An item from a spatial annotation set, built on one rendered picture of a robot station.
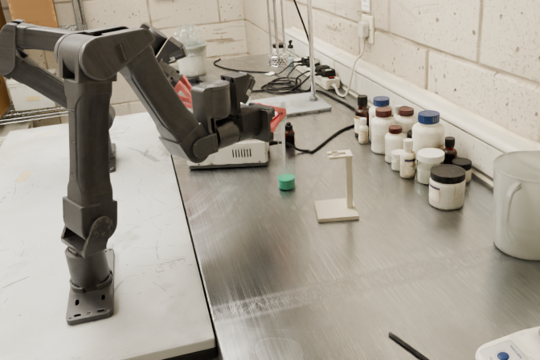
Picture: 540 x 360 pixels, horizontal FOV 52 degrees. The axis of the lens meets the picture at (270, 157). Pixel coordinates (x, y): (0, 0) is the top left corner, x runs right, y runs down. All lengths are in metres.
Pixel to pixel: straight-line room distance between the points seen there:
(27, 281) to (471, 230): 0.80
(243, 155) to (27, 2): 2.24
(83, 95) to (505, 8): 0.83
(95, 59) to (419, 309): 0.60
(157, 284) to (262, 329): 0.22
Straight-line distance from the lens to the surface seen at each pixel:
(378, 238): 1.04
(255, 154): 1.35
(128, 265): 1.04
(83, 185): 0.91
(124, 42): 0.88
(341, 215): 1.10
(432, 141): 1.29
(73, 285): 0.99
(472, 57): 1.34
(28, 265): 1.12
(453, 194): 1.13
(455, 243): 1.04
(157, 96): 0.94
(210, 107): 1.02
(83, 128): 0.89
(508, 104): 1.26
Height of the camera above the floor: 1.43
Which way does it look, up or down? 22 degrees down
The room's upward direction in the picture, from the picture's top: 5 degrees counter-clockwise
